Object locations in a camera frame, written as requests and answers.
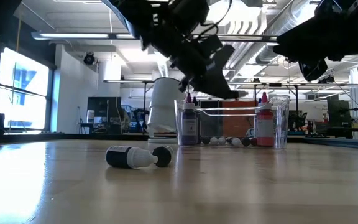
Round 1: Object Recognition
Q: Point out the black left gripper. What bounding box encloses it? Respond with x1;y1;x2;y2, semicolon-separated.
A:
149;0;241;100

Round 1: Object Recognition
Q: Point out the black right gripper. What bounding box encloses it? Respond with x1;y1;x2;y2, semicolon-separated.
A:
273;5;358;82

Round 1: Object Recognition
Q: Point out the large purple food coloring bottle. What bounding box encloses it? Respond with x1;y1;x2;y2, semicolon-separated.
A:
181;92;199;146

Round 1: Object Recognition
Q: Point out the large red food coloring bottle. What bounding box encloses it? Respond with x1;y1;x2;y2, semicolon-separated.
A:
255;91;275;147

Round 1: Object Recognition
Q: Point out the orange board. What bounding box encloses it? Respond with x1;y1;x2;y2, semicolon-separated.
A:
221;100;262;136

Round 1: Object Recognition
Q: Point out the tall white cup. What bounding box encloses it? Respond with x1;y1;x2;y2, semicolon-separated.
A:
147;77;187;144

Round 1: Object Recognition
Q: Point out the clear plastic bin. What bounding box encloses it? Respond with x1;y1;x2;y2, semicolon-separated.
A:
174;94;291;150

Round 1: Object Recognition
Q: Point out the black monitor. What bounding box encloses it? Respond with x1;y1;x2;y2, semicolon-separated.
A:
327;98;352;127

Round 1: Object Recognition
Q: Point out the black cabinet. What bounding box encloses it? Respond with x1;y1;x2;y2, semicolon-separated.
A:
86;96;124;135

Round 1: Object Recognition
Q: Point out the long ceiling light strip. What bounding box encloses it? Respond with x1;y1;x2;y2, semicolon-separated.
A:
31;30;281;44

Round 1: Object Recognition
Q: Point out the large window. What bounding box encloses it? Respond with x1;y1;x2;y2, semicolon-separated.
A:
0;46;55;133

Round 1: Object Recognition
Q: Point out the silver ventilation duct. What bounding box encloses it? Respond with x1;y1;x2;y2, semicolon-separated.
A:
256;0;319;65

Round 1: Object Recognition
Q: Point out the black ceiling camera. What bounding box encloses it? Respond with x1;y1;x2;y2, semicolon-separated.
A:
318;75;336;84
83;52;97;66

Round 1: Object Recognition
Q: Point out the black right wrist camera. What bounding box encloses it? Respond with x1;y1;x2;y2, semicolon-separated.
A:
314;0;358;19

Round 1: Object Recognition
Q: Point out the black background gantry frame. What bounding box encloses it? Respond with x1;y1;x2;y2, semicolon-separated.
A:
103;79;358;131

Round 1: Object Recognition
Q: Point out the black aluminium table frame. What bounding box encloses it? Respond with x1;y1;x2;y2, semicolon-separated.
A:
0;132;358;151

